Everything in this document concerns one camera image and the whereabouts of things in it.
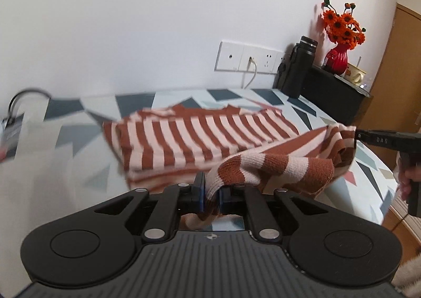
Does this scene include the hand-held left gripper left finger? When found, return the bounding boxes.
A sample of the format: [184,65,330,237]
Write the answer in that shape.
[94,172,206,242]

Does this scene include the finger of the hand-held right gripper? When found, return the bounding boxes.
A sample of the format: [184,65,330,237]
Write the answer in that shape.
[354,128,374,147]

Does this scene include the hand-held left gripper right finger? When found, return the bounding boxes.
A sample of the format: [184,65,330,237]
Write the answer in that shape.
[217,183,333,242]

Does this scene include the brown and pink striped sweater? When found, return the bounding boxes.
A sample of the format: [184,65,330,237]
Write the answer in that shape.
[103,104,357,231]

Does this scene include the person's right hand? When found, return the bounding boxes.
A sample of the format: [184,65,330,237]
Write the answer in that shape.
[396,156,420,200]

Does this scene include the white printed mug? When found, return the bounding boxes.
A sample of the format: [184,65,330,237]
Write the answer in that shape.
[344,60,367,85]

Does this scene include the wooden door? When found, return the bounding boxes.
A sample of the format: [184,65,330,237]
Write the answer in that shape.
[365,2,421,173]

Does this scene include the red vase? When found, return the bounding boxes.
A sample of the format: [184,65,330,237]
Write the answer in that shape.
[322,44,349,75]

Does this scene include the black water bottle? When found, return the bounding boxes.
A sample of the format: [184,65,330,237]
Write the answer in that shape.
[279,35,319,98]

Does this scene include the white five-hole power socket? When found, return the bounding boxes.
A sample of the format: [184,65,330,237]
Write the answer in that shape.
[274,53,292,76]
[257,49,284,75]

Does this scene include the geometric patterned table mat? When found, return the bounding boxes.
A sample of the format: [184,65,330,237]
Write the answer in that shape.
[0,87,400,229]

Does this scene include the person's beige fleece garment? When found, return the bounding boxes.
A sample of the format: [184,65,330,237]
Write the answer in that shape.
[391,257,421,298]

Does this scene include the clear plastic bags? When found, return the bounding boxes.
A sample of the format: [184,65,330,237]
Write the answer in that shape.
[0,110,25,163]

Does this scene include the white cable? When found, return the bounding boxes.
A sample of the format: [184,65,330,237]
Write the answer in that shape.
[242,57,258,90]

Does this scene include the white round-hole wall socket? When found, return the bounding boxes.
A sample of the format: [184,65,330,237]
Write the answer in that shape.
[214,41,245,72]

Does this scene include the white data wall socket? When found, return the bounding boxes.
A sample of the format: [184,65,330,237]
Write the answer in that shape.
[237,46,268,74]

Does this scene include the black cable loop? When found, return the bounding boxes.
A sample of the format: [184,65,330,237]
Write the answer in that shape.
[8,87,53,114]

